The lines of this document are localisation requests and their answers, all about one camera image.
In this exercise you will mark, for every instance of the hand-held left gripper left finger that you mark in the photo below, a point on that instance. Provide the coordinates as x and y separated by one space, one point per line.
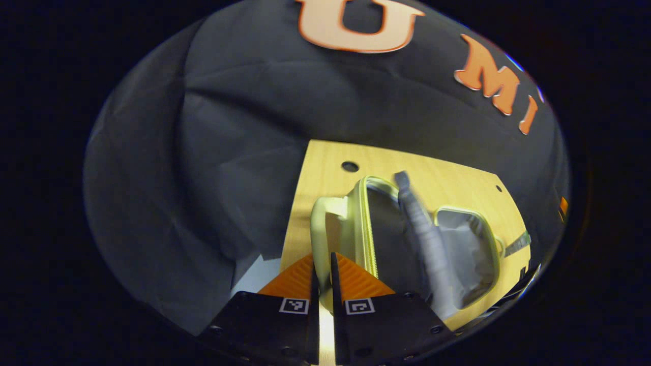
285 330

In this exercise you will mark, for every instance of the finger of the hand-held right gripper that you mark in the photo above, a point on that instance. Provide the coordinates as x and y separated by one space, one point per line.
563 207

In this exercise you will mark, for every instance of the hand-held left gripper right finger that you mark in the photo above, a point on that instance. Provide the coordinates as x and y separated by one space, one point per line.
376 325

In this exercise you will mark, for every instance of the cream yellow-trimmed suitcase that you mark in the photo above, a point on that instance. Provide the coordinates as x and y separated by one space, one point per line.
386 229

